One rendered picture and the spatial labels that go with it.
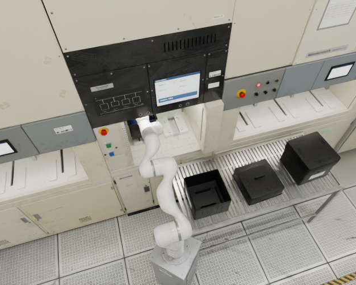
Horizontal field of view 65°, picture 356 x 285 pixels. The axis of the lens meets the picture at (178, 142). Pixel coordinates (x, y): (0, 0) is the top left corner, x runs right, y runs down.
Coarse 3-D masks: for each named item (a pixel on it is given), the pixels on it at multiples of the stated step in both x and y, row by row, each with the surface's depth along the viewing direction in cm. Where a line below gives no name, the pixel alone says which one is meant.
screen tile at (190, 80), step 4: (192, 76) 167; (180, 80) 167; (184, 80) 168; (188, 80) 169; (192, 80) 170; (196, 80) 171; (180, 84) 169; (192, 84) 172; (196, 84) 173; (180, 88) 172; (184, 88) 173; (188, 88) 174; (192, 88) 175; (196, 88) 176; (180, 92) 174
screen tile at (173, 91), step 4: (176, 80) 166; (160, 84) 165; (164, 84) 166; (168, 84) 167; (172, 84) 168; (176, 84) 168; (160, 88) 167; (172, 88) 170; (176, 88) 171; (160, 92) 170; (164, 92) 170; (168, 92) 171; (172, 92) 172; (176, 92) 173; (160, 96) 172
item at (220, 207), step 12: (192, 180) 214; (204, 180) 220; (216, 180) 221; (192, 192) 218; (204, 192) 218; (216, 192) 217; (192, 204) 195; (204, 204) 212; (216, 204) 194; (228, 204) 199; (204, 216) 204
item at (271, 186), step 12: (240, 168) 220; (252, 168) 220; (264, 168) 219; (240, 180) 214; (252, 180) 213; (264, 180) 213; (276, 180) 213; (252, 192) 207; (264, 192) 207; (276, 192) 210; (252, 204) 211
